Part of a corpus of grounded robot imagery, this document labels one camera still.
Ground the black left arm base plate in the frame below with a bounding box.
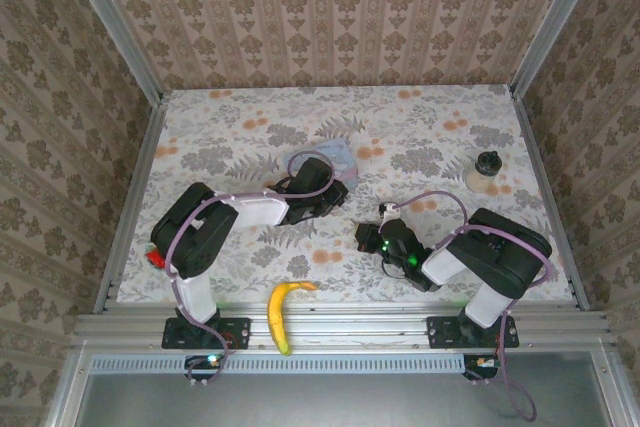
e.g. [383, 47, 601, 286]
[162, 316, 252, 351]

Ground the blue cartoon tin box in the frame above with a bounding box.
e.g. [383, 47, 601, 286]
[282, 136, 362, 193]

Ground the grey slotted cable duct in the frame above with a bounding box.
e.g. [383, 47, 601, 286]
[89, 352, 465, 375]

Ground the yellow banana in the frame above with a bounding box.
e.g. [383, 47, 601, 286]
[266, 280, 319, 358]

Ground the small circuit board green light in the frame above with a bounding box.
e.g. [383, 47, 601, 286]
[183, 353, 227, 384]

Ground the aluminium corner post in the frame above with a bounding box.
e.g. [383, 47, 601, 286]
[57, 0, 169, 104]
[509, 0, 609, 99]

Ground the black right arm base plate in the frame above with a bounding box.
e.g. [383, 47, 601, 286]
[425, 315, 520, 350]

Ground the red yellow snack packet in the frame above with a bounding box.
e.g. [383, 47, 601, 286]
[144, 243, 167, 269]

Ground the aluminium lower frame rail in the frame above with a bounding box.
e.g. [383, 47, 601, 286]
[589, 346, 634, 427]
[47, 346, 92, 427]

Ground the aluminium side rail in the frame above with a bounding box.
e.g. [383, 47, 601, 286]
[509, 91, 592, 312]
[93, 96, 170, 316]

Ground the small jar with black lid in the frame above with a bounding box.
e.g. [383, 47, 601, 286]
[468, 150, 502, 194]

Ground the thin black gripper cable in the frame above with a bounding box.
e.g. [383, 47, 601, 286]
[381, 255, 417, 284]

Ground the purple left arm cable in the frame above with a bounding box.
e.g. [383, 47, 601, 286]
[163, 149, 335, 389]

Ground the grey metal panel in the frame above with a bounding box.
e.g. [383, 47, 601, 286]
[74, 371, 614, 427]

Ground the aluminium mounting rail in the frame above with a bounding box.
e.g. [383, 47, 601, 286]
[74, 304, 614, 351]

